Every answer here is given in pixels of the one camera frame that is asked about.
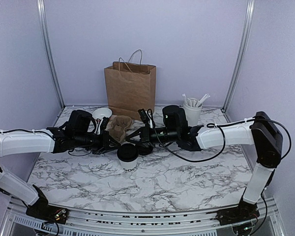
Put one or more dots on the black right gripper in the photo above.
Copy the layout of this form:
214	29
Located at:
145	136

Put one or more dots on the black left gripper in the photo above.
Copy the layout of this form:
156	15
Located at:
105	138

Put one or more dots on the black plastic cup lid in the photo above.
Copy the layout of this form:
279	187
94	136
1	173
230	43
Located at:
144	150
127	153

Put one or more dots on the brown pulp cup carrier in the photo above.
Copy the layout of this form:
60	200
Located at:
119	126

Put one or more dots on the white paper coffee cup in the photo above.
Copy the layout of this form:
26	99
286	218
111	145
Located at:
129	166

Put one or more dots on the brown paper bag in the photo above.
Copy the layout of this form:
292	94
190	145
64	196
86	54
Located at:
130	87

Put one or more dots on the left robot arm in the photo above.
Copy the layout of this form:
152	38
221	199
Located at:
80	131

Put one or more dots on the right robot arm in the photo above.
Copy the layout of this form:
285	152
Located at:
260	131

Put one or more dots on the orange and white bowl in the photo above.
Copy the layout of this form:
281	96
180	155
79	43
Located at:
101	113

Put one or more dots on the white ribbed straw holder cup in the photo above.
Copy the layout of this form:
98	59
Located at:
192	114

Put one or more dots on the white wrapped straws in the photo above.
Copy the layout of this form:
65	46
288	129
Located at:
193	102

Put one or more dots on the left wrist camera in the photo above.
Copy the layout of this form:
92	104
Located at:
101	125

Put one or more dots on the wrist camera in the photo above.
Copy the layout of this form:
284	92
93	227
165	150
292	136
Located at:
101	125
146	118

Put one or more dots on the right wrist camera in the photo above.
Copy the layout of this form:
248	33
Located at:
146	118

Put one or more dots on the front aluminium rail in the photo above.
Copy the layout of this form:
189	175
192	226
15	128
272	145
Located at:
207	222

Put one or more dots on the left aluminium frame post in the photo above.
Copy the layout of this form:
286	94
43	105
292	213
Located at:
48	50

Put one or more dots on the aluminium frame post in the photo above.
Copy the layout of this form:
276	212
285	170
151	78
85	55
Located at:
48	50
241	53

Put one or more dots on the right aluminium frame post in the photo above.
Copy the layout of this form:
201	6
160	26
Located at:
241	53

